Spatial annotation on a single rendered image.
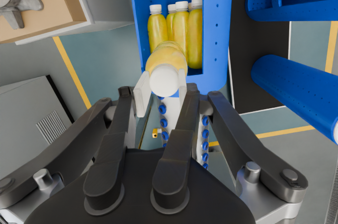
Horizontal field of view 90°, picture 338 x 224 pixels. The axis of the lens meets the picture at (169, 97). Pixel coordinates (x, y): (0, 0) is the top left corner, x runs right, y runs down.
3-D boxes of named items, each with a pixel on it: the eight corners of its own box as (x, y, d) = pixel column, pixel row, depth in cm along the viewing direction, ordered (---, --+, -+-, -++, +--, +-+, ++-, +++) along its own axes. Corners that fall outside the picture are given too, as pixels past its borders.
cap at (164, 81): (177, 64, 22) (177, 67, 20) (180, 91, 24) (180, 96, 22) (148, 67, 22) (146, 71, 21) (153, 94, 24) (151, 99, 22)
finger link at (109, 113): (133, 120, 15) (100, 122, 15) (142, 97, 20) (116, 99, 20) (130, 105, 15) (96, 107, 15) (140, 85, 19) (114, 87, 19)
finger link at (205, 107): (187, 102, 14) (223, 100, 14) (185, 82, 19) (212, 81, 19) (187, 117, 15) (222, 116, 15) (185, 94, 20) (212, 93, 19)
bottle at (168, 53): (182, 37, 38) (188, 50, 21) (185, 68, 41) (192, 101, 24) (151, 41, 39) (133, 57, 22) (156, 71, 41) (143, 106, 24)
